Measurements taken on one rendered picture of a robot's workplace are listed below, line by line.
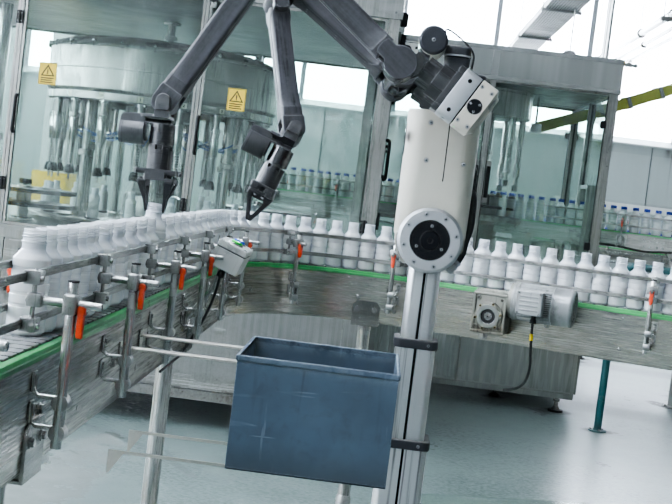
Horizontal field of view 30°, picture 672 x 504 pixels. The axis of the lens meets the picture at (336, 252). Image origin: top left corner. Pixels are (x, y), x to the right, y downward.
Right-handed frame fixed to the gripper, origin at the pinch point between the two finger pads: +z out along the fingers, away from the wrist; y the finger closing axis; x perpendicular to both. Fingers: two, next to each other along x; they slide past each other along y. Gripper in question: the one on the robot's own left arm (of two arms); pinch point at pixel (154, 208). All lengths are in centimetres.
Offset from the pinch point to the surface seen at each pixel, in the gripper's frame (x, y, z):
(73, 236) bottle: -79, 1, 4
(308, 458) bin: -53, 44, 42
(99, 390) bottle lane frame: -62, 5, 32
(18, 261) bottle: -98, -2, 7
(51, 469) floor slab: 214, -70, 118
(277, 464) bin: -53, 38, 44
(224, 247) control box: 23.9, 14.2, 8.5
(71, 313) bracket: -113, 10, 12
